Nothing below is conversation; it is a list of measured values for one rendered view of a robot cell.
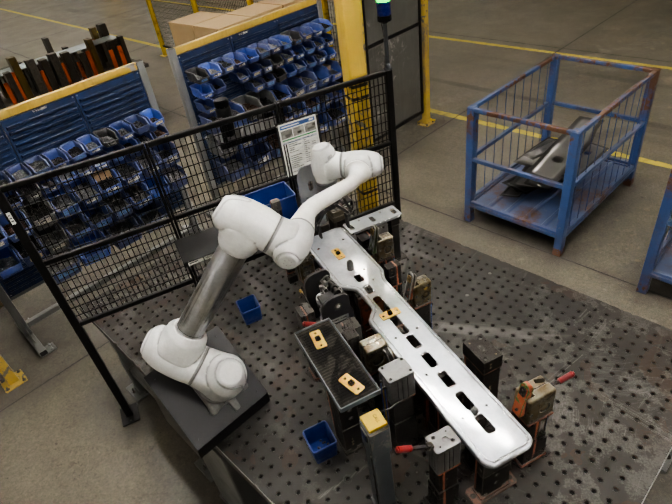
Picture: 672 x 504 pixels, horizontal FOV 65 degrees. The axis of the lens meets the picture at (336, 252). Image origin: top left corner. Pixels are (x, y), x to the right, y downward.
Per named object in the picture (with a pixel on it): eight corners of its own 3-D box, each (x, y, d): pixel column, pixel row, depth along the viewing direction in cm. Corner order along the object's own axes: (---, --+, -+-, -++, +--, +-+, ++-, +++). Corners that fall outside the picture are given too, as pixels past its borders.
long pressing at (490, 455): (545, 440, 160) (545, 437, 159) (484, 475, 154) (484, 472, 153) (342, 226, 263) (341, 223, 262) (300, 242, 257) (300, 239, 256)
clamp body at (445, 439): (465, 504, 176) (468, 443, 155) (437, 521, 173) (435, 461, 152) (448, 481, 184) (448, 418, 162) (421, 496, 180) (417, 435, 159)
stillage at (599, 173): (541, 158, 482) (554, 52, 425) (633, 183, 433) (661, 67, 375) (463, 220, 422) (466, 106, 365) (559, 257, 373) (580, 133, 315)
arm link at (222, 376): (229, 410, 204) (241, 403, 185) (185, 389, 200) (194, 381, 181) (247, 371, 211) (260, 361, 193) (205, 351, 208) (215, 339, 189)
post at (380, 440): (399, 503, 179) (391, 427, 153) (380, 514, 177) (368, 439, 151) (388, 485, 185) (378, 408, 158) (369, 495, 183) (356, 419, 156)
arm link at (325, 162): (311, 185, 217) (343, 184, 214) (305, 151, 207) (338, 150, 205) (316, 172, 225) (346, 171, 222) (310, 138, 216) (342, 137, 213)
